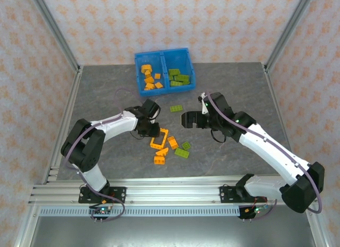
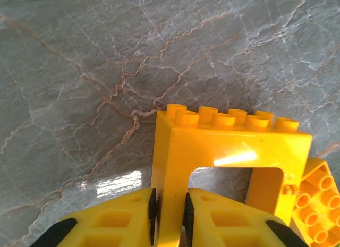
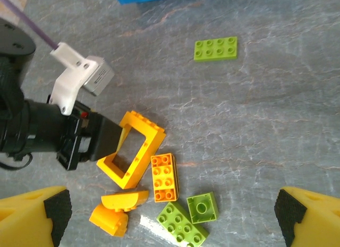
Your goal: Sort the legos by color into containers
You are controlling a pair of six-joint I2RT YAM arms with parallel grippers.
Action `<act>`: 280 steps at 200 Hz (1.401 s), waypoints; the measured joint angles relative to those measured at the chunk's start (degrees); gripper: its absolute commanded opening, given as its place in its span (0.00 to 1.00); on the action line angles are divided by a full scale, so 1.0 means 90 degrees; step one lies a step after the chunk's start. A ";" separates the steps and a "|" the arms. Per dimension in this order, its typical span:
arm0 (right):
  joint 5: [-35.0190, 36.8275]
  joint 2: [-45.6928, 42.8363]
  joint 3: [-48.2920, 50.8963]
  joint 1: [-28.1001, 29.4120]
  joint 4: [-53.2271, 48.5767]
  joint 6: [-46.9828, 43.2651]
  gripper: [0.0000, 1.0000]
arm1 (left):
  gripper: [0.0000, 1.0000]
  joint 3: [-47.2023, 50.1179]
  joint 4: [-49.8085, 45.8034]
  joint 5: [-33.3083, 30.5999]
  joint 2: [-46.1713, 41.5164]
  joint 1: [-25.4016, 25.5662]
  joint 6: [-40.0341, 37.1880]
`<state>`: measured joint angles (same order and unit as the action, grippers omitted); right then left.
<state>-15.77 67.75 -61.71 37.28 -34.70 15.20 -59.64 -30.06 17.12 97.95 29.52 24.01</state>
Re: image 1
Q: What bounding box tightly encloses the orange lego window frame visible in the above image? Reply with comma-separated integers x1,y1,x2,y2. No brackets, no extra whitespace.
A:
149,127,169,149

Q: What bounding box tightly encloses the small circuit board with lights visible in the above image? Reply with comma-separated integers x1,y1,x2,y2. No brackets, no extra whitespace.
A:
89,207,112,223
239,206,269,220

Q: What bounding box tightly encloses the grey metal panel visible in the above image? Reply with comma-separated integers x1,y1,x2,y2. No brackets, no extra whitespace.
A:
29,216,318,247

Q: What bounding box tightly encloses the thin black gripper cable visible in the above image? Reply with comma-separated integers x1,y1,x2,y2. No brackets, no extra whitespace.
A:
130,130,149,140
210,127,226,144

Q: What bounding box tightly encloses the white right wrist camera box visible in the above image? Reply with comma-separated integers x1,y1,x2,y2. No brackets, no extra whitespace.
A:
198,92,210,115

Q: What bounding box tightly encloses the aluminium table side rail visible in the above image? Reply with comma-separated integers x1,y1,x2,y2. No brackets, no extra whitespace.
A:
41,65,84,184
262,63,305,184

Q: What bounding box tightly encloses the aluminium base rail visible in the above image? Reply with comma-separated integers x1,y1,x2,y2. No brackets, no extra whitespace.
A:
28,176,319,206

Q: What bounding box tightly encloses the grey slotted cable duct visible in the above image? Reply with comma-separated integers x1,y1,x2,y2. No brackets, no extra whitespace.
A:
39,207,242,218

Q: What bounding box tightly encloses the aluminium corner post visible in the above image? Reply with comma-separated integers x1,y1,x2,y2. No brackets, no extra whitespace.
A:
28,0,82,72
264,0,319,72

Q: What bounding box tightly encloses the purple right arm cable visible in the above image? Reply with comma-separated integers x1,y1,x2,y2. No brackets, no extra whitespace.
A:
206,92,323,221

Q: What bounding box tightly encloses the aluminium frame leg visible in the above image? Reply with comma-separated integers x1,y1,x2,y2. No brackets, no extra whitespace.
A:
13,206,40,247
304,206,330,247

